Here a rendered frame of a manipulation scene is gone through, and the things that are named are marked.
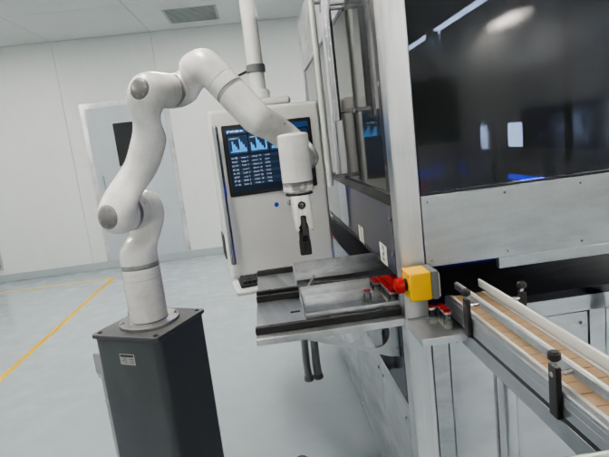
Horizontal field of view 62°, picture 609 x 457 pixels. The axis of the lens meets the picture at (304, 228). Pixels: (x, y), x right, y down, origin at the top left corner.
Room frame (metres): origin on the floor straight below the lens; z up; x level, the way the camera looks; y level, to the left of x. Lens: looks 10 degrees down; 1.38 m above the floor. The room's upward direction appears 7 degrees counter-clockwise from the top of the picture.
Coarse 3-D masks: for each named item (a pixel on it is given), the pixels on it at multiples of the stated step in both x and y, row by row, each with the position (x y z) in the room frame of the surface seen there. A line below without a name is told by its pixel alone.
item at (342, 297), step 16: (304, 288) 1.57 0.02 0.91; (320, 288) 1.58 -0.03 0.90; (336, 288) 1.58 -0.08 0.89; (352, 288) 1.58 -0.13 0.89; (368, 288) 1.58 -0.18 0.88; (304, 304) 1.50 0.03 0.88; (320, 304) 1.48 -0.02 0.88; (336, 304) 1.46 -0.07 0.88; (352, 304) 1.44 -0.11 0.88; (384, 304) 1.33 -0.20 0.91
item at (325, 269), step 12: (300, 264) 1.91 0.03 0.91; (312, 264) 1.92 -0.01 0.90; (324, 264) 1.92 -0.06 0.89; (336, 264) 1.92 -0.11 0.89; (348, 264) 1.92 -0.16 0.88; (360, 264) 1.90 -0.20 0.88; (372, 264) 1.88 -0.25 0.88; (300, 276) 1.83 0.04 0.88; (312, 276) 1.81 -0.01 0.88; (324, 276) 1.79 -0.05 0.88; (336, 276) 1.66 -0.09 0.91; (348, 276) 1.67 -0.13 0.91; (360, 276) 1.67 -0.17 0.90
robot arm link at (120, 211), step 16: (144, 80) 1.41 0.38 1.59; (160, 80) 1.44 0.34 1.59; (176, 80) 1.51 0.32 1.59; (128, 96) 1.43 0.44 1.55; (144, 96) 1.41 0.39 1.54; (160, 96) 1.43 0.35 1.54; (176, 96) 1.50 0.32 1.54; (144, 112) 1.43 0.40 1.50; (160, 112) 1.46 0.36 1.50; (144, 128) 1.47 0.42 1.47; (160, 128) 1.48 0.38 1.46; (144, 144) 1.49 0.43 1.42; (160, 144) 1.51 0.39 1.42; (128, 160) 1.51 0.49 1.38; (144, 160) 1.50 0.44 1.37; (160, 160) 1.55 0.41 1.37; (128, 176) 1.50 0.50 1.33; (144, 176) 1.51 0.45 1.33; (112, 192) 1.49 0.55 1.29; (128, 192) 1.49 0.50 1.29; (112, 208) 1.47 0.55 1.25; (128, 208) 1.48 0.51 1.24; (112, 224) 1.47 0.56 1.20; (128, 224) 1.49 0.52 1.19
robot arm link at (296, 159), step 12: (300, 132) 1.35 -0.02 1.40; (288, 144) 1.34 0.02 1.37; (300, 144) 1.34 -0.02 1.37; (288, 156) 1.34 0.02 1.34; (300, 156) 1.34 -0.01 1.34; (312, 156) 1.39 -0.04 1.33; (288, 168) 1.34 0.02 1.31; (300, 168) 1.34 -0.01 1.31; (288, 180) 1.34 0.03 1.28; (300, 180) 1.33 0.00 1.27
